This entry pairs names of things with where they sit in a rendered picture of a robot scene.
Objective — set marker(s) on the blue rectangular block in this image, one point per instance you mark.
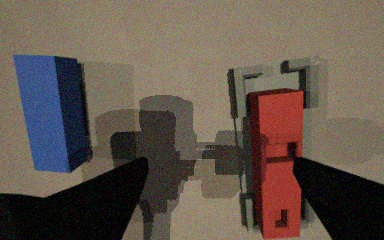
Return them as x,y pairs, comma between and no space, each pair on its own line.
51,99

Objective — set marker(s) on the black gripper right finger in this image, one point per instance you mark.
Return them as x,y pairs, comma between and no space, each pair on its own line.
349,206

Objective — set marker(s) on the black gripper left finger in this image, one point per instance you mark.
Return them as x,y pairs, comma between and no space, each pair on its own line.
96,209

